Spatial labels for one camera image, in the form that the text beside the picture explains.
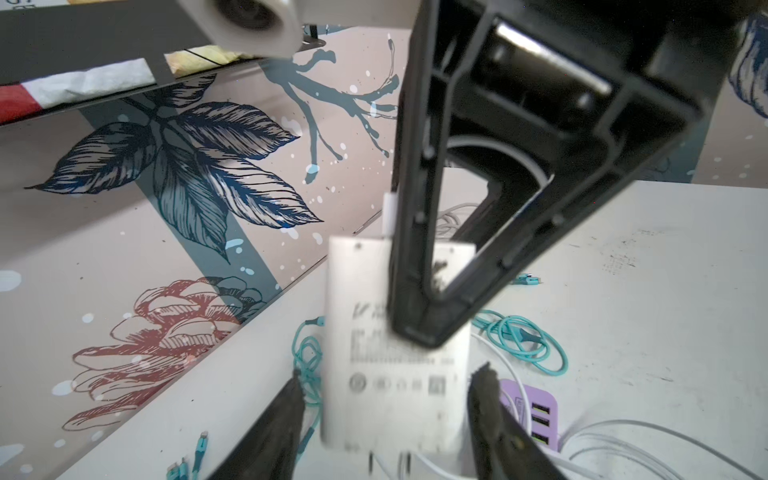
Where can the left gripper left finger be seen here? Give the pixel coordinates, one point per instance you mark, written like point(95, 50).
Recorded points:
point(269, 448)

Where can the white charger adapter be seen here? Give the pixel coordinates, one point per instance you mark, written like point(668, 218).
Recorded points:
point(383, 393)

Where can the purple power socket strip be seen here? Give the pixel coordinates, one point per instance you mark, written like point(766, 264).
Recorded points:
point(544, 411)

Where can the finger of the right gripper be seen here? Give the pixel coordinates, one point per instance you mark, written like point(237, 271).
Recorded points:
point(557, 106)

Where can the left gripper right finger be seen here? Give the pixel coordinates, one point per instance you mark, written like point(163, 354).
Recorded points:
point(501, 449)

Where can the red cassava chips bag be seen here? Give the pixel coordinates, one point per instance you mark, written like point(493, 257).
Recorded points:
point(23, 99)

